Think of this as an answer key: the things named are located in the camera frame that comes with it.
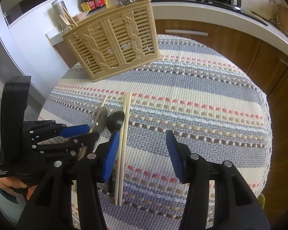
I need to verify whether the beige woven utensil basket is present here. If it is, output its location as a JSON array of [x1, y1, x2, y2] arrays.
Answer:
[[63, 0, 161, 81]]

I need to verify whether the grey translucent plastic spoon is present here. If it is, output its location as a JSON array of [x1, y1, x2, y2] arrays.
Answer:
[[78, 106, 108, 160]]

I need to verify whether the black plastic spoon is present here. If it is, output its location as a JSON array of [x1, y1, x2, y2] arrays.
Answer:
[[107, 111, 125, 194]]

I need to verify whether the striped woven table mat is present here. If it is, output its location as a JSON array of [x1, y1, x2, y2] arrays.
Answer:
[[39, 35, 272, 229]]

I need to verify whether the light green sleeve forearm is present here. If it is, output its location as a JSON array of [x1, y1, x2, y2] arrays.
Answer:
[[0, 188, 25, 227]]

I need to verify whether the steel thermos flask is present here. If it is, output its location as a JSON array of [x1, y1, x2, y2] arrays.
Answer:
[[51, 0, 70, 29]]

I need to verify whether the person's left hand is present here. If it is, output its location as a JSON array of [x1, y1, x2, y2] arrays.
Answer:
[[0, 177, 37, 200]]

